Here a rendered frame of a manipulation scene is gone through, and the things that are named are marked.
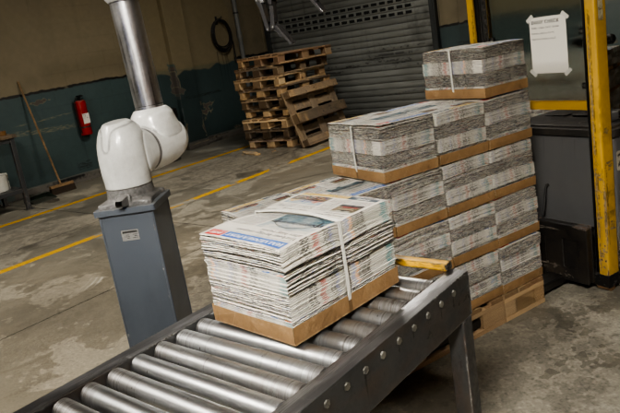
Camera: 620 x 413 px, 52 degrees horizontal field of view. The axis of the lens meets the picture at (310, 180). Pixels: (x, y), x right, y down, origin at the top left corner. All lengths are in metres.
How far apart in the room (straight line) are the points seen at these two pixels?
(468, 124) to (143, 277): 1.49
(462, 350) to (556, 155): 2.01
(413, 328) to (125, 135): 1.15
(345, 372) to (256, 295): 0.29
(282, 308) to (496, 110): 1.78
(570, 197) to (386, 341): 2.34
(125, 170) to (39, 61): 7.07
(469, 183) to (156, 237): 1.39
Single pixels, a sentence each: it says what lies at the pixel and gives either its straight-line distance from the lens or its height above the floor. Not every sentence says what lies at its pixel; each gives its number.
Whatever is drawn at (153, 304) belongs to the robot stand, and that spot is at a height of 0.65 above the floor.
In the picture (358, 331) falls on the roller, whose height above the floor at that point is 0.79.
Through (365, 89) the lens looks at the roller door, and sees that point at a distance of 10.43.
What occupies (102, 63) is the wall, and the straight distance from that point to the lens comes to 9.62.
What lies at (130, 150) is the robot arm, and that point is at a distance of 2.13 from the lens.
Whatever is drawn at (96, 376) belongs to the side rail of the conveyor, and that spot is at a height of 0.80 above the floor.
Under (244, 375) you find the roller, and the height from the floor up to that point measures 0.79.
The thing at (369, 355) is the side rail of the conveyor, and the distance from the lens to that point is 1.34.
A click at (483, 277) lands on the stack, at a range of 2.99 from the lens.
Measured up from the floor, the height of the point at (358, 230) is 0.99.
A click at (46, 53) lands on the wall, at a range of 9.21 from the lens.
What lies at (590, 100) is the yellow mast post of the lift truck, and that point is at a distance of 3.22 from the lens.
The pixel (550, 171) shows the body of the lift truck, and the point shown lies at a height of 0.55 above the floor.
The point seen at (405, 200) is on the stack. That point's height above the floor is 0.74.
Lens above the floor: 1.44
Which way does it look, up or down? 13 degrees down
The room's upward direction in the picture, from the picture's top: 9 degrees counter-clockwise
